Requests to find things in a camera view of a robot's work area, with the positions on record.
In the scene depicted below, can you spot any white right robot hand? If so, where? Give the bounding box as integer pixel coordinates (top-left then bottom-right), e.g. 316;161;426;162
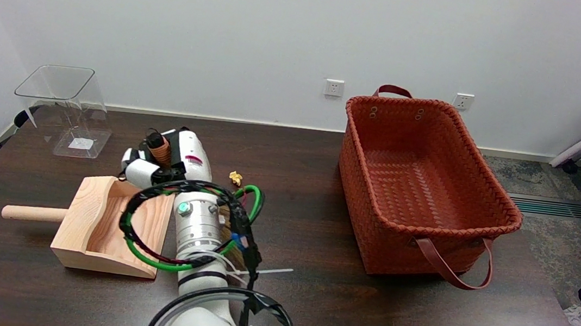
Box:
118;120;218;196

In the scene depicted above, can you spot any wooden dustpan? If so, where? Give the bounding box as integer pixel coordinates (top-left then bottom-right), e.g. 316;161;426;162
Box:
0;164;178;281

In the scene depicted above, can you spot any clear plastic container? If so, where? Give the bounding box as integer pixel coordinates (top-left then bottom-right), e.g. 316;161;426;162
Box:
8;60;119;162

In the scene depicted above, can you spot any red woven basket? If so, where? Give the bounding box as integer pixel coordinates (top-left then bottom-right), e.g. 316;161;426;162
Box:
326;80;537;296

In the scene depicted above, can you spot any floor vent grille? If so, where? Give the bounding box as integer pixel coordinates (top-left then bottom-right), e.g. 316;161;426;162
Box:
507;193;581;220

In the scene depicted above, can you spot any green robot cable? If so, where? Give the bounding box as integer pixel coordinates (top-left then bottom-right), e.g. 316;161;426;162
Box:
120;171;266;281

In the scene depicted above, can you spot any white wall socket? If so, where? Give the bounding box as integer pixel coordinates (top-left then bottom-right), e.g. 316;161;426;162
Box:
324;78;345;98
453;93;476;112

